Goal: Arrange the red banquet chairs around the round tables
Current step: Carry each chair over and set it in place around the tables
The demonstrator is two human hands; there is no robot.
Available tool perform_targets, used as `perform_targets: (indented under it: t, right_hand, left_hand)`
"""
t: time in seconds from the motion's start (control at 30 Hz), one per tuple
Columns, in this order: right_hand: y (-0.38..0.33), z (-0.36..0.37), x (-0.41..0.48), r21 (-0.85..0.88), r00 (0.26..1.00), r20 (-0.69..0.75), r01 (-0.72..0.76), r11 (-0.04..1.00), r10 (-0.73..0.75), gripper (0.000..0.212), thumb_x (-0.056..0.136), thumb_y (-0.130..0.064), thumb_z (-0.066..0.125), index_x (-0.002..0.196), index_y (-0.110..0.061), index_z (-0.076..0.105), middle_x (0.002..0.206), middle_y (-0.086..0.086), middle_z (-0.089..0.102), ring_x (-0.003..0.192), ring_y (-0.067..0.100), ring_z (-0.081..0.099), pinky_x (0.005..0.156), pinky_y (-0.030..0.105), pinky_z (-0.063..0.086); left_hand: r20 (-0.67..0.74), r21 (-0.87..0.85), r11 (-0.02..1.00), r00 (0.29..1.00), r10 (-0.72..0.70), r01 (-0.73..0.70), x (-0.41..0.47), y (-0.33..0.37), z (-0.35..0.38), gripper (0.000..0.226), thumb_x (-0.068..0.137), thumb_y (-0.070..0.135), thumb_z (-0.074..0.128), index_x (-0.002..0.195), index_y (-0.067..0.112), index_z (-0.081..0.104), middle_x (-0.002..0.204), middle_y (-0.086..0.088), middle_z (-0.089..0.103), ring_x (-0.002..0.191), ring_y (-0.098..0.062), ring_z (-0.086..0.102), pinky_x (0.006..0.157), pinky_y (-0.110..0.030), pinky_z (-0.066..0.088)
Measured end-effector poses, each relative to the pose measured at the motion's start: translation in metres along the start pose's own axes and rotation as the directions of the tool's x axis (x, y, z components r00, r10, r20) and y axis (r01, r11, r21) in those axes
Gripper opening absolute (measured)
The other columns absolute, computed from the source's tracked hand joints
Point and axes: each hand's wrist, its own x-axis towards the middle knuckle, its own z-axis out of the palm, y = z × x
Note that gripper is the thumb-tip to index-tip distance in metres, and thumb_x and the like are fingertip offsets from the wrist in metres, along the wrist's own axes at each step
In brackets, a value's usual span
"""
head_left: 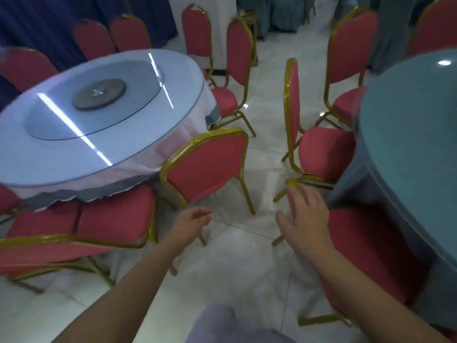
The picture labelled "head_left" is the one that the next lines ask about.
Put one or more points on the person's right hand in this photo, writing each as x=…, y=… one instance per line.
x=309, y=228

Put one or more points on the person's left hand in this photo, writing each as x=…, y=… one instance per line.
x=187, y=226

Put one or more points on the person's right thumb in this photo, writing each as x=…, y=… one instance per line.
x=284, y=225

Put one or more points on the person's left fingers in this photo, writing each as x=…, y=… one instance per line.
x=202, y=215

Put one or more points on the person's left forearm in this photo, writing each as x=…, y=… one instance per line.
x=125, y=296

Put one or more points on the person's right forearm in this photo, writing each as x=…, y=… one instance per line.
x=367, y=300

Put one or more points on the round table white tablecloth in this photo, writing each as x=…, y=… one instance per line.
x=117, y=153

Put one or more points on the person's lilac trousers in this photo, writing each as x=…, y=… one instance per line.
x=228, y=326

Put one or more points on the round glass turntable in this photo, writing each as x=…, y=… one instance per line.
x=117, y=114

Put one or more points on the round table teal tablecloth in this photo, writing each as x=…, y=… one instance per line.
x=410, y=139

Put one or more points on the grey turntable base disc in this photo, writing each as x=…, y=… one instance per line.
x=99, y=93

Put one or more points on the white pillar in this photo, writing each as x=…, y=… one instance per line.
x=175, y=17

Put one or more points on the red chair gold frame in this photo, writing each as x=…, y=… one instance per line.
x=371, y=250
x=25, y=67
x=43, y=253
x=325, y=153
x=252, y=28
x=93, y=39
x=207, y=164
x=6, y=200
x=351, y=46
x=195, y=32
x=237, y=53
x=130, y=32
x=114, y=217
x=433, y=28

